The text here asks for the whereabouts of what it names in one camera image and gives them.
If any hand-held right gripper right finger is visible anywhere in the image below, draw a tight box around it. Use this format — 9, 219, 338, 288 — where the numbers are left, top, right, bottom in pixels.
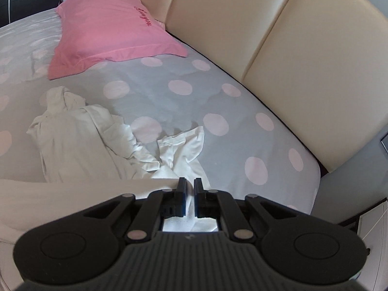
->
194, 178, 299, 243

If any white nightstand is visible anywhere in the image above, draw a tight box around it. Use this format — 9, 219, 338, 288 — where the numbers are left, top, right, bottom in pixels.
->
342, 200, 388, 291

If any white garment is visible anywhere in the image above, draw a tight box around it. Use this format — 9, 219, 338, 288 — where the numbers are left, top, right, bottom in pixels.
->
27, 86, 207, 185

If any pink pillow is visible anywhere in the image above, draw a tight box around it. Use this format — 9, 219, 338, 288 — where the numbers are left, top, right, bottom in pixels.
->
48, 0, 188, 80

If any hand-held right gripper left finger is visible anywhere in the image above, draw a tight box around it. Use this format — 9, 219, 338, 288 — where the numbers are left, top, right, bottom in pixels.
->
82, 177, 188, 243

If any cream upholstered headboard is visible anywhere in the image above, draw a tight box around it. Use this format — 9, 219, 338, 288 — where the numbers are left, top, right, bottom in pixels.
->
103, 0, 388, 173

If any beige t-shirt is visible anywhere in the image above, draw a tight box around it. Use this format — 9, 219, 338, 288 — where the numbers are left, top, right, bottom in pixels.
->
0, 178, 194, 244

